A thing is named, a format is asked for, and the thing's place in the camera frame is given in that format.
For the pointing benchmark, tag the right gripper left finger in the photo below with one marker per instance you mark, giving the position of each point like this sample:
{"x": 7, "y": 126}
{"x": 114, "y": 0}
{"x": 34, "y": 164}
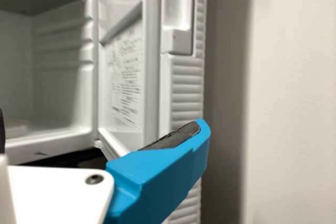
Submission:
{"x": 2, "y": 132}

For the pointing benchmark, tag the incubator door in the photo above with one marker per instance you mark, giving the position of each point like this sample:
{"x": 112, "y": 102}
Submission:
{"x": 183, "y": 82}

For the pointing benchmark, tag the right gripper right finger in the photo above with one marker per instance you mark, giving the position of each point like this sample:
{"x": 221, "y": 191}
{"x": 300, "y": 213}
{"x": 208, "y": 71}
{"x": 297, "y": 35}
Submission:
{"x": 157, "y": 182}

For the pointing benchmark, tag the black platform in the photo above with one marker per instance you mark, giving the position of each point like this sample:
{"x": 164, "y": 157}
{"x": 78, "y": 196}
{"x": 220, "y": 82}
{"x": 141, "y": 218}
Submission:
{"x": 65, "y": 159}

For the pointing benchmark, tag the white incubator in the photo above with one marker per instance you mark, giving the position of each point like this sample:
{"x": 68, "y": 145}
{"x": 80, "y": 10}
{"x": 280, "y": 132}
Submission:
{"x": 52, "y": 77}

